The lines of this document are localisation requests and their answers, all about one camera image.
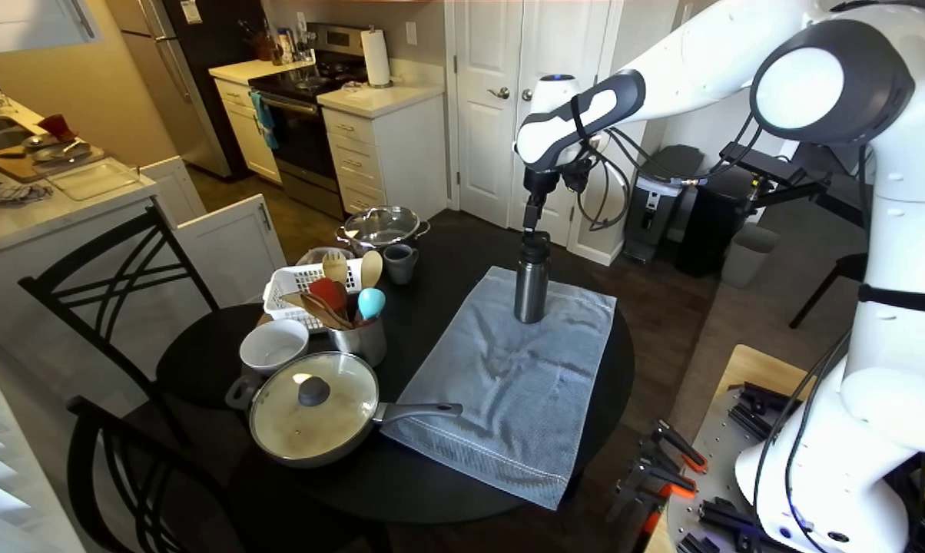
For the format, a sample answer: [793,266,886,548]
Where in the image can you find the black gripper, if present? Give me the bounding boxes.
[523,164,567,237]

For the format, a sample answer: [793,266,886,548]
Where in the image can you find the black bottle lid with handle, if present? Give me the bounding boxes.
[517,226,552,266]

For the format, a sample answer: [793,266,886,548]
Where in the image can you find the dark metal water bottle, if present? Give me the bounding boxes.
[510,254,552,326]

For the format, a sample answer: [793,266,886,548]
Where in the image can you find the stainless steel pot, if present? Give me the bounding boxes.
[336,209,433,254]

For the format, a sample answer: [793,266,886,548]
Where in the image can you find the white panel door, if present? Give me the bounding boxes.
[450,0,631,253]

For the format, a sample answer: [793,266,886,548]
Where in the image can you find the white kitchen cabinet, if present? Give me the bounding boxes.
[312,80,451,220]
[207,54,321,188]

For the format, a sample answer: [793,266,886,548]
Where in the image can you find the light blue towel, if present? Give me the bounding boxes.
[377,263,622,513]

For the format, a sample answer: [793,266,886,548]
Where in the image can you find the teal spatula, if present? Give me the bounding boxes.
[353,285,389,326]

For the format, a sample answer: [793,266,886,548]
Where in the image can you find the wooden spatula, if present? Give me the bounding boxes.
[321,253,353,289]

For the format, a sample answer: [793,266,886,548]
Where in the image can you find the steel utensil holder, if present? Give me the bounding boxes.
[327,312,389,369]

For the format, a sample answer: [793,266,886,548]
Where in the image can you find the grey trash bin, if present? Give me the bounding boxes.
[720,220,782,292]

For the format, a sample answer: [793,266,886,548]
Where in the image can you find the red spatula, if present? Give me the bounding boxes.
[304,277,353,320]

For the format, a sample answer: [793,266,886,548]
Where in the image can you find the black folding stand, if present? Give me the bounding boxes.
[672,106,875,331]

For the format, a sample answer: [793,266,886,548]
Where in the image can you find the white paper towel roll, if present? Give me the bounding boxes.
[359,25,397,88]

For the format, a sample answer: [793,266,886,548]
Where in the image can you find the steel black stove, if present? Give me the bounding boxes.
[249,20,385,220]

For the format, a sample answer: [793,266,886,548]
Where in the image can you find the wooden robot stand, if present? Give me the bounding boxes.
[639,340,825,553]

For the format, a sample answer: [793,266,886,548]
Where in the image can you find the black orange bar clamp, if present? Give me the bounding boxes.
[639,414,713,475]
[609,455,701,540]

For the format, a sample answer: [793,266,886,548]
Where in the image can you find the white lidded pot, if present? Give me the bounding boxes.
[247,350,385,463]

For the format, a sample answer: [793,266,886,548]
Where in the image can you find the white mug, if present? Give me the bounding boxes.
[237,316,312,374]

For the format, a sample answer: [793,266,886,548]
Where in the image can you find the grey frying pan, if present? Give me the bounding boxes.
[222,348,465,473]

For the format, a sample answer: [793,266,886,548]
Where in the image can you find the steel refrigerator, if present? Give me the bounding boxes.
[104,0,270,185]

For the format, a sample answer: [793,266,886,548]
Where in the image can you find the black metal chair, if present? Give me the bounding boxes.
[14,203,223,398]
[64,394,393,553]

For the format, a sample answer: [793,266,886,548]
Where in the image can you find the white kitchen counter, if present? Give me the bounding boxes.
[0,149,289,354]

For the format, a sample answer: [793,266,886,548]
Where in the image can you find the red cup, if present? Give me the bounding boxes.
[37,110,78,147]

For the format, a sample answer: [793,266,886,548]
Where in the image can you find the white window blinds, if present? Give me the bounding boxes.
[0,334,85,553]

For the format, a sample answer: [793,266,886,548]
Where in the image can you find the black wrist cable bundle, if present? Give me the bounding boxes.
[568,120,639,237]

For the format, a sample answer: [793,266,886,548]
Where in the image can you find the black aluminium rail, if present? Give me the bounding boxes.
[725,381,804,437]
[680,494,770,553]

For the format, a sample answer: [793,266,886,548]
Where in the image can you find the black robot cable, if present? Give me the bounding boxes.
[750,334,853,553]

